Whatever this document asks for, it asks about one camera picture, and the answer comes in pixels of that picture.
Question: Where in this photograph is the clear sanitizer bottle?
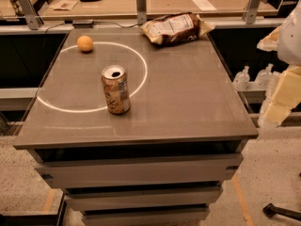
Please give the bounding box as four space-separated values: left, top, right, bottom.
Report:
254 63 273 89
233 66 250 91

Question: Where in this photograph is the black cable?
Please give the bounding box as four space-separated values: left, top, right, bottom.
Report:
43 20 142 36

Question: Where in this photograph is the right clear sanitizer bottle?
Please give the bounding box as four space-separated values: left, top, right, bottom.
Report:
254 63 273 89

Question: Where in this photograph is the orange drink can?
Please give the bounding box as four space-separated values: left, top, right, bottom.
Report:
102 65 131 115

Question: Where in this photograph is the orange fruit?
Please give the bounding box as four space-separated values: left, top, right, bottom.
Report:
77 36 93 52

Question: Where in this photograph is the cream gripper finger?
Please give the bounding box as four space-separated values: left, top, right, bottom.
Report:
257 26 281 52
263 65 301 125

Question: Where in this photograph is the left clear sanitizer bottle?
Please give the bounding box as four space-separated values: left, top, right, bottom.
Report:
233 66 250 91

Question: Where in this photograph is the middle metal bracket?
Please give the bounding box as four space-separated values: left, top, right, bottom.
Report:
136 0 147 25

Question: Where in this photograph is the white paper sheet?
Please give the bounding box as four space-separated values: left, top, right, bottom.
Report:
192 0 216 11

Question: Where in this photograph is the white paper card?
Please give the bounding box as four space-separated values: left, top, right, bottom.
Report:
52 0 77 11

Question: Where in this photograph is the left metal bracket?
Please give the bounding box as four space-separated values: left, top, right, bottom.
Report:
17 0 40 30

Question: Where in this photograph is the black chair base leg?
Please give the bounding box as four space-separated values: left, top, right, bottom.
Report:
262 203 301 221

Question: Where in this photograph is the brown chip bag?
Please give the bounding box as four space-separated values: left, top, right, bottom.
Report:
141 12 214 46

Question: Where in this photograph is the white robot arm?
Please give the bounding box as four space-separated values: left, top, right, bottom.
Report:
257 3 301 128

